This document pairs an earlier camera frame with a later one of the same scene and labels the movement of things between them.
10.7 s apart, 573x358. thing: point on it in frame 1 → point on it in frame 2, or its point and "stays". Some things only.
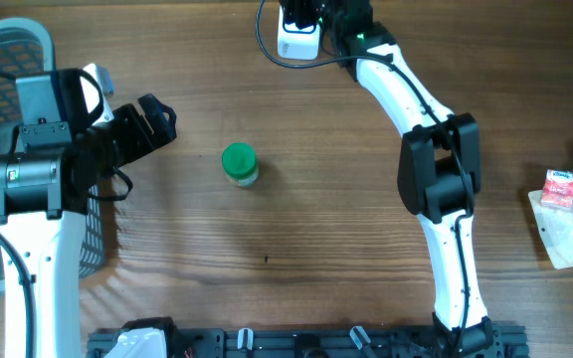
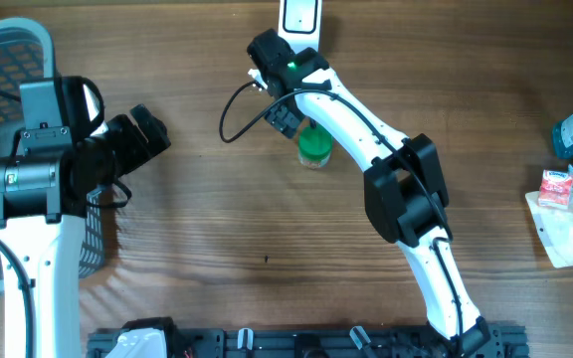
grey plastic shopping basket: [0, 50] stays
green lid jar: [240, 165] → [314, 147]
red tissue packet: [559, 188] stays
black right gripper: [297, 13] → [285, 118]
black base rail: [508, 342] stays
